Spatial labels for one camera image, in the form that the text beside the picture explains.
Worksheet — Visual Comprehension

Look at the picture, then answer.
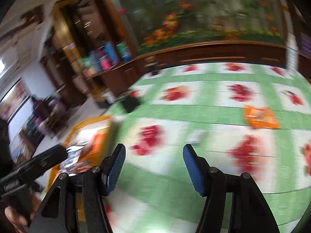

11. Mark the left hand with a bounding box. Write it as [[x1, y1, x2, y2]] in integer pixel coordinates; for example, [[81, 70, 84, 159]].
[[4, 192, 41, 233]]

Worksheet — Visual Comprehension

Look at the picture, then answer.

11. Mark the orange cracker packet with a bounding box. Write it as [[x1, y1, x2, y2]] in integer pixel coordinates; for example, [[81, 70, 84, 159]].
[[70, 128, 107, 174]]

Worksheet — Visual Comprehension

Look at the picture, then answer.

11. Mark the blue bottle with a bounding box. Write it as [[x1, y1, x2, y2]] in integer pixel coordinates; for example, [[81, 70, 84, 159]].
[[104, 41, 119, 65]]

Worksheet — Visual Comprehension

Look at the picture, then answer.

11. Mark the flower painting glass panel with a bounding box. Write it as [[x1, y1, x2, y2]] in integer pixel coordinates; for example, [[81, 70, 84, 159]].
[[111, 0, 285, 54]]

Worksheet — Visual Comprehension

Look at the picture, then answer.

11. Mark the black cylindrical container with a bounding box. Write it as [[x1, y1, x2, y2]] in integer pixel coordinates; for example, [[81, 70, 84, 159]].
[[120, 95, 140, 113]]

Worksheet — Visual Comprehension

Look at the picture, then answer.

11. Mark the green floral tablecloth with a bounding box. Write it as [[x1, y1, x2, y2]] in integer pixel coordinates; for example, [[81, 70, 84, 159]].
[[108, 63, 310, 232]]

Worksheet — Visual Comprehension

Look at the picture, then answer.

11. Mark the orange snack sachet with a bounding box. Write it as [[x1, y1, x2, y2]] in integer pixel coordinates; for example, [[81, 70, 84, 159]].
[[243, 105, 280, 129]]

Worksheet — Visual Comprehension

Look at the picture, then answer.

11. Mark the small black container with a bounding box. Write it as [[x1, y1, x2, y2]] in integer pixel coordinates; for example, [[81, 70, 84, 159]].
[[148, 62, 159, 76]]

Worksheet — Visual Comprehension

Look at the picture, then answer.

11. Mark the pink bottle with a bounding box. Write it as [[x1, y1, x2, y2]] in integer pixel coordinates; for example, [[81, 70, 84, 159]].
[[100, 55, 111, 70]]

